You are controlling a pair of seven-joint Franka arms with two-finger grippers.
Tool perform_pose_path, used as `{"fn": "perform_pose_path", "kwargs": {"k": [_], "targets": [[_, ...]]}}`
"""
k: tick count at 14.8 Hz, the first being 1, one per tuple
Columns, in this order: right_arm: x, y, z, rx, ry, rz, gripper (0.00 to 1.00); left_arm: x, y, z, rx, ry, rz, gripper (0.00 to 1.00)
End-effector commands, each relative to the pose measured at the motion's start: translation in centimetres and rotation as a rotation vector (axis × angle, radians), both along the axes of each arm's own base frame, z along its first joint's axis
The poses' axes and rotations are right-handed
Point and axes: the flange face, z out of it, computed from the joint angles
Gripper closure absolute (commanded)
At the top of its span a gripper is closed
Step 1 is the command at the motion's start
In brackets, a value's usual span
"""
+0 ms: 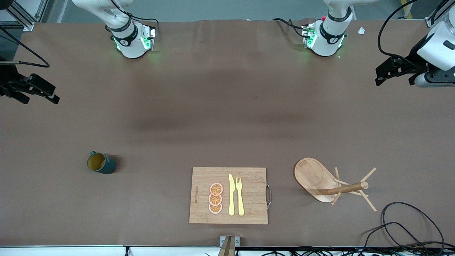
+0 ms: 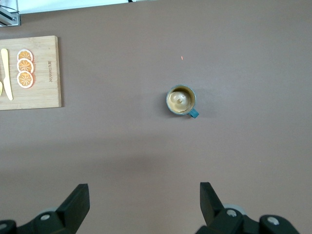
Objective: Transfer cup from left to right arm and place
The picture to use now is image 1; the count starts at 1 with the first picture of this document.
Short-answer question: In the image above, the dark teal mug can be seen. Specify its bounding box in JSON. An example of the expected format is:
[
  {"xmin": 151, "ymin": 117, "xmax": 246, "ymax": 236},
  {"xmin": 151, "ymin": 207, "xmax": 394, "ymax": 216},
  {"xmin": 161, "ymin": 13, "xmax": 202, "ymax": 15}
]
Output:
[{"xmin": 87, "ymin": 151, "xmax": 117, "ymax": 175}]

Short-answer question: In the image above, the brown table cover sheet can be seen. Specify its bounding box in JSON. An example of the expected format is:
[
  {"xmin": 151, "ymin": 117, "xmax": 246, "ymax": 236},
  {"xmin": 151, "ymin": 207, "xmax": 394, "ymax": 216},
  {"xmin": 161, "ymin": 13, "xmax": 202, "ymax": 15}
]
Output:
[{"xmin": 0, "ymin": 18, "xmax": 455, "ymax": 247}]

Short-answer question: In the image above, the wooden mug tree stand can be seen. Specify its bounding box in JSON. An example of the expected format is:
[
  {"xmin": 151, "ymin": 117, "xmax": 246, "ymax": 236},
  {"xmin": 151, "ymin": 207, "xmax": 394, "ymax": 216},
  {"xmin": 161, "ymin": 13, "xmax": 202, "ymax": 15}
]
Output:
[{"xmin": 294, "ymin": 158, "xmax": 377, "ymax": 212}]

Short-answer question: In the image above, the bamboo cutting board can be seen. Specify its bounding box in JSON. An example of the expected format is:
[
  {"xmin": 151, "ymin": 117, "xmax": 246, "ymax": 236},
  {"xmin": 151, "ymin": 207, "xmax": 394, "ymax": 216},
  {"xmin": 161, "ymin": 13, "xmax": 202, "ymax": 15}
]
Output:
[{"xmin": 189, "ymin": 167, "xmax": 272, "ymax": 225}]

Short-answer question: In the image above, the yellow plastic fork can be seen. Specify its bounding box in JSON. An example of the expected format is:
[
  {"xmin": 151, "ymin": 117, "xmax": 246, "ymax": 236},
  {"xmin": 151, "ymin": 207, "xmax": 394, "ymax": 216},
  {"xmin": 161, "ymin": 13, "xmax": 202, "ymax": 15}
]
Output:
[{"xmin": 236, "ymin": 177, "xmax": 245, "ymax": 216}]

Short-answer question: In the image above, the yellow plastic knife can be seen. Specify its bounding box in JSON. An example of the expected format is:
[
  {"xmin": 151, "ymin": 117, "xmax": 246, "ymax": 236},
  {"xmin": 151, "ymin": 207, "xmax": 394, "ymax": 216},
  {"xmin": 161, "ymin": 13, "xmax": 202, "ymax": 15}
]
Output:
[{"xmin": 229, "ymin": 174, "xmax": 235, "ymax": 216}]

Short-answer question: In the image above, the aluminium frame profile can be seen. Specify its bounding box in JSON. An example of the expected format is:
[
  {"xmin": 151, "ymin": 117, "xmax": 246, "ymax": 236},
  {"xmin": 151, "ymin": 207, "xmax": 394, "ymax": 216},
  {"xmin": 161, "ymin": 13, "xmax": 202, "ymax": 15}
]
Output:
[
  {"xmin": 0, "ymin": 0, "xmax": 54, "ymax": 32},
  {"xmin": 425, "ymin": 0, "xmax": 455, "ymax": 28}
]

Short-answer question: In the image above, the black base cable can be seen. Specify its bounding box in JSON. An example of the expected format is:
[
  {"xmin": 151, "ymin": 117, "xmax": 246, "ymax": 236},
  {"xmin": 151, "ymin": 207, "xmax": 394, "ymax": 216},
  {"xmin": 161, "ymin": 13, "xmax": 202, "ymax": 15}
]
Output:
[
  {"xmin": 121, "ymin": 12, "xmax": 159, "ymax": 34},
  {"xmin": 272, "ymin": 18, "xmax": 308, "ymax": 38}
]

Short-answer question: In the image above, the black loose cable loop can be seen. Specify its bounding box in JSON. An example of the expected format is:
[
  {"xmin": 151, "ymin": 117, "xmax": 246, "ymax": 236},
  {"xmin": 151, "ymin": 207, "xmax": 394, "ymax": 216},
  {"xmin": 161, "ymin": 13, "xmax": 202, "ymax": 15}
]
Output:
[
  {"xmin": 381, "ymin": 202, "xmax": 445, "ymax": 249},
  {"xmin": 363, "ymin": 222, "xmax": 427, "ymax": 249}
]

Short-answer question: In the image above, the white table edge rail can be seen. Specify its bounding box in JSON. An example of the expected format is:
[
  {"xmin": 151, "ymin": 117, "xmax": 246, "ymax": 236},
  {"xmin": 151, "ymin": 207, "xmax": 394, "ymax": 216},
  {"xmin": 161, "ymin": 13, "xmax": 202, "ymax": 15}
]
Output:
[{"xmin": 0, "ymin": 245, "xmax": 221, "ymax": 256}]

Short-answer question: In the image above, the metal table edge bracket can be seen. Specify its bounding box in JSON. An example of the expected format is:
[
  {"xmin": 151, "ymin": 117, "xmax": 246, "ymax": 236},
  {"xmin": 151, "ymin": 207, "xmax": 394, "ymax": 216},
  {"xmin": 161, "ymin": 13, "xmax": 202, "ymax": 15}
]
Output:
[{"xmin": 218, "ymin": 236, "xmax": 240, "ymax": 256}]

